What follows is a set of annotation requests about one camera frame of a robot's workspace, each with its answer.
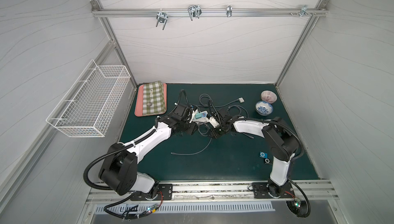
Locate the metal crossbar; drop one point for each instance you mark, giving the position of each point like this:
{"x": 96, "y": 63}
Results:
{"x": 226, "y": 12}

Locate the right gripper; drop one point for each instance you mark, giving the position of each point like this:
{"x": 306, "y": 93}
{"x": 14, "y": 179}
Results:
{"x": 218, "y": 128}

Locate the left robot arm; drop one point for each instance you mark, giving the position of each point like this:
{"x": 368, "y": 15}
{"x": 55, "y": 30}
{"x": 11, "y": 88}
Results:
{"x": 119, "y": 168}

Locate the pink tray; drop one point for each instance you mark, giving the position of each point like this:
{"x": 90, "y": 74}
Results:
{"x": 139, "y": 100}

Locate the pink striped bowl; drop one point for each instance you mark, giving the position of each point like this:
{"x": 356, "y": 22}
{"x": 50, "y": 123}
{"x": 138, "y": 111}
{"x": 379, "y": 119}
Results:
{"x": 269, "y": 96}

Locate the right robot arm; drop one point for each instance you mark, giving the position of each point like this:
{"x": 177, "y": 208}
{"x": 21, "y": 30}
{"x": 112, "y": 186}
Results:
{"x": 284, "y": 144}

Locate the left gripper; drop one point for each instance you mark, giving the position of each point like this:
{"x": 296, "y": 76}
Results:
{"x": 187, "y": 124}

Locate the teal USB charger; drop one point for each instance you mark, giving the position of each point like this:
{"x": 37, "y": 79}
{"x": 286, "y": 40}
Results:
{"x": 202, "y": 115}

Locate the spoon with white handle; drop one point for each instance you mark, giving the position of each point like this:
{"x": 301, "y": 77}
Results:
{"x": 150, "y": 102}

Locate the green checkered cloth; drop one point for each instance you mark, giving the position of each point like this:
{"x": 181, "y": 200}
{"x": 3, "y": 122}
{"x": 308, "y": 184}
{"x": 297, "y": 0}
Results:
{"x": 159, "y": 106}

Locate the white wire basket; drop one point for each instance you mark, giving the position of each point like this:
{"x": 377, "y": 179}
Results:
{"x": 87, "y": 108}

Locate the blue patterned bowl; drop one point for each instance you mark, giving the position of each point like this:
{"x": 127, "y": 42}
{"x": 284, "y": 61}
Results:
{"x": 264, "y": 108}

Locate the aluminium front rail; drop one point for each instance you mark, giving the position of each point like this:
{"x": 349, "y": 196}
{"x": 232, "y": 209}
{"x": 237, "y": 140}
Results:
{"x": 245, "y": 190}

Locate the blue mp3 player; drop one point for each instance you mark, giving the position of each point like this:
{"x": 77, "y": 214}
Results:
{"x": 263, "y": 155}

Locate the white colourful power strip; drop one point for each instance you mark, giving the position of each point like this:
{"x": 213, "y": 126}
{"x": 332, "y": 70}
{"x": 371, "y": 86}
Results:
{"x": 203, "y": 120}

